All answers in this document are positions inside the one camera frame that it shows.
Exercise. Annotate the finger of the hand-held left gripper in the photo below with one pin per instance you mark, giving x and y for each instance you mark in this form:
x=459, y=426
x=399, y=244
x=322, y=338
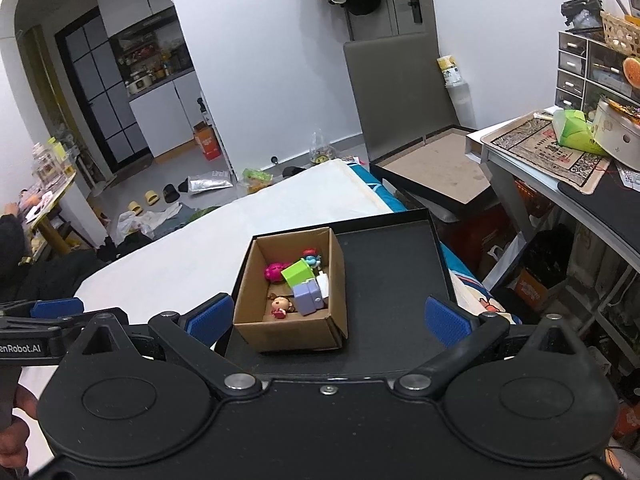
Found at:
x=55, y=306
x=75, y=321

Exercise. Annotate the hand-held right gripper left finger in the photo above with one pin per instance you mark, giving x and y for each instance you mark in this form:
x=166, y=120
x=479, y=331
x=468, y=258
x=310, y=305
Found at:
x=210, y=317

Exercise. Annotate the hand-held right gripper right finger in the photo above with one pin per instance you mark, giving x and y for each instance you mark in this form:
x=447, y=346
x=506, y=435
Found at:
x=447, y=321

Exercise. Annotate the black tray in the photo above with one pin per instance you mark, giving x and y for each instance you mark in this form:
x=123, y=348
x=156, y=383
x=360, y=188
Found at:
x=395, y=300

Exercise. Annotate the brown-haired doll figure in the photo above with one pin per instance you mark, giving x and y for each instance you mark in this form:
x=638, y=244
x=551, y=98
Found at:
x=281, y=306

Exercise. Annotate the brown cardboard box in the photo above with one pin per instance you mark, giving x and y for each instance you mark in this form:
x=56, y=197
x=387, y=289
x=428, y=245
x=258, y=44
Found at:
x=290, y=335

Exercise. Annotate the green cube toy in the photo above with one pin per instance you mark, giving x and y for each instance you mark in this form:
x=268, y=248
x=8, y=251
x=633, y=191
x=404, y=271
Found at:
x=297, y=272

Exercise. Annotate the purple cube toy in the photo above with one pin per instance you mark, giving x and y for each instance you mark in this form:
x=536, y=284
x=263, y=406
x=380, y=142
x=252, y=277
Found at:
x=309, y=299

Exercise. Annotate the blue figure with red hat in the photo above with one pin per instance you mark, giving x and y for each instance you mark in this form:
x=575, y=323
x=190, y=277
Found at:
x=311, y=257

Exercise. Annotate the white block toy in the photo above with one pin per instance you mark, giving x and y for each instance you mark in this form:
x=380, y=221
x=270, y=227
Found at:
x=324, y=285

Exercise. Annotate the person's left hand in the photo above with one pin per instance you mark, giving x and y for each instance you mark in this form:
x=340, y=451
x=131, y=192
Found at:
x=12, y=445

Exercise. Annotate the dark cloth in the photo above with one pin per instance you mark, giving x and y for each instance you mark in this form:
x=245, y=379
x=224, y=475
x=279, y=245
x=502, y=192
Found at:
x=45, y=275

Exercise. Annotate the orange box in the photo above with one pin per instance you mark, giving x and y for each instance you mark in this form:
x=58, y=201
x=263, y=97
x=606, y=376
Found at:
x=532, y=287

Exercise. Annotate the small yellow-legged table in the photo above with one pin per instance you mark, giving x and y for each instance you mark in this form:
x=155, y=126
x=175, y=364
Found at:
x=50, y=210

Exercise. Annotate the white plastic bag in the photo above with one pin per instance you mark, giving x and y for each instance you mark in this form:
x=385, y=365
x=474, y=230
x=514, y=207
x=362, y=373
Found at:
x=145, y=221

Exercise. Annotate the black slippers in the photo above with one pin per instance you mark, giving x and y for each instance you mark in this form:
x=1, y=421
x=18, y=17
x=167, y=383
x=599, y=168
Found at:
x=172, y=191

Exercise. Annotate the yellow slippers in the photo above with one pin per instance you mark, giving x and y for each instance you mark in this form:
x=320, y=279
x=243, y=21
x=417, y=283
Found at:
x=150, y=197

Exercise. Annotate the silver foil bag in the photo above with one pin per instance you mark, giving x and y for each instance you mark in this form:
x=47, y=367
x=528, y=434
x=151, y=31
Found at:
x=210, y=181

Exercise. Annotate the green and orange snack bag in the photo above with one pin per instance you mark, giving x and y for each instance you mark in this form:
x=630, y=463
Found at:
x=257, y=179

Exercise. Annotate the black framed brown board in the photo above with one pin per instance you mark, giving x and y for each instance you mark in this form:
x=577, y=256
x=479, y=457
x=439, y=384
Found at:
x=435, y=167

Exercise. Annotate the white desk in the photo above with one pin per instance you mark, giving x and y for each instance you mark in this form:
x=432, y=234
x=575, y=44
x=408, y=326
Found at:
x=530, y=180

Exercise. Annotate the black shoe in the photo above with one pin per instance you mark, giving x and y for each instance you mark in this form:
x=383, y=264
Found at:
x=292, y=171

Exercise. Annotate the orange carton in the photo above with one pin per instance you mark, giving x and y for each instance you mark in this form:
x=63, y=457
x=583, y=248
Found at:
x=207, y=142

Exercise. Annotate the patterned paper mat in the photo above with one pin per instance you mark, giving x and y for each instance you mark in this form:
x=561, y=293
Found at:
x=530, y=147

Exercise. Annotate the clear plastic bag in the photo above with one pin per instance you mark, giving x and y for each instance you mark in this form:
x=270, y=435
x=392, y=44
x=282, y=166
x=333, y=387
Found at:
x=320, y=152

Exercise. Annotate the black desk mat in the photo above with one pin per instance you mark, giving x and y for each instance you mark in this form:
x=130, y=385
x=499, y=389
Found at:
x=610, y=205

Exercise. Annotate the white kitchen cabinet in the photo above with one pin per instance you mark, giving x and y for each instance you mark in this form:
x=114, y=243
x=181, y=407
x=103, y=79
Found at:
x=165, y=115

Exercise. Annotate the black framed glass door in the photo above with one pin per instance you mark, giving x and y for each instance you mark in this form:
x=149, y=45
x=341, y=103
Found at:
x=100, y=90

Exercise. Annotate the green tissue pack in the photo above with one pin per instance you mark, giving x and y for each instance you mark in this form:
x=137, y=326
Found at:
x=575, y=132

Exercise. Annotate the grey padded panel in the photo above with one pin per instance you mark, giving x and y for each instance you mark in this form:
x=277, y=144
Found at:
x=400, y=95

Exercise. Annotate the yellow and white canister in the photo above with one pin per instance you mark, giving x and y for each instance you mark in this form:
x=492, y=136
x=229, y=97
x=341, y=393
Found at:
x=450, y=70

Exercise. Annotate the round white tin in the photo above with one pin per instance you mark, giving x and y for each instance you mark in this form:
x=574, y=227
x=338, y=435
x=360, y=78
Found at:
x=617, y=135

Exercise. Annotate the grey drawer organizer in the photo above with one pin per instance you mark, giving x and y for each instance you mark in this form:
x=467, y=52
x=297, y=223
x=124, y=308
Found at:
x=575, y=70

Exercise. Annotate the burger toy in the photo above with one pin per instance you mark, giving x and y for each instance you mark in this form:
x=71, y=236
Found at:
x=631, y=71

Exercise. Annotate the grey door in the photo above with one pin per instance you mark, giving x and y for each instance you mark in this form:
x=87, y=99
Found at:
x=415, y=10

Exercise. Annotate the wicker basket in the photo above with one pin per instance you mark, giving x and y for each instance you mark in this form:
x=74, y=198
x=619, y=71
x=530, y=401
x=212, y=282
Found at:
x=620, y=32

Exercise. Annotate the black gadget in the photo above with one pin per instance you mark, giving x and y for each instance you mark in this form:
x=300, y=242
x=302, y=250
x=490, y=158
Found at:
x=580, y=7

